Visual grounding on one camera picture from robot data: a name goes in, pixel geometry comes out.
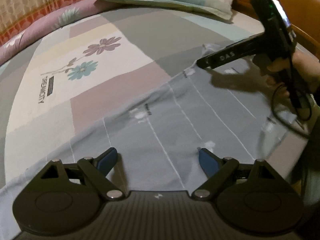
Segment wooden bed headboard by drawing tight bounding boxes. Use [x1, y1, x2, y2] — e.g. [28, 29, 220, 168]
[220, 0, 320, 63]

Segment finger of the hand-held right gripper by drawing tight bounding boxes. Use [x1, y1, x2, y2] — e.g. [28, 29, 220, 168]
[196, 55, 215, 68]

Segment grey striped pants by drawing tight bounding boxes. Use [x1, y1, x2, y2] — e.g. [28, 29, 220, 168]
[0, 44, 304, 200]

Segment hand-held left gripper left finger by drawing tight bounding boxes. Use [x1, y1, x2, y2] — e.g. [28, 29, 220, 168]
[19, 147, 125, 200]

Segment patterned curtain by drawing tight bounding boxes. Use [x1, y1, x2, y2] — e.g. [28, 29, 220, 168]
[0, 0, 118, 47]

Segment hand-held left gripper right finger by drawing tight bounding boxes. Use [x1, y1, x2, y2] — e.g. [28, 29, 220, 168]
[192, 148, 299, 200]

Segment person's right forearm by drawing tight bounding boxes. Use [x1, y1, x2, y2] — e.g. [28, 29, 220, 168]
[310, 55, 320, 94]

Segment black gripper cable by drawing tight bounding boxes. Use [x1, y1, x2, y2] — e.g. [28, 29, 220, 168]
[271, 82, 314, 138]

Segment pink floral quilt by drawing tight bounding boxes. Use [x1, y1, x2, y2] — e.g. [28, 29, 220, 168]
[0, 0, 105, 63]

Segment person's right hand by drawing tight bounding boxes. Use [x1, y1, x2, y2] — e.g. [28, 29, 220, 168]
[260, 51, 312, 98]

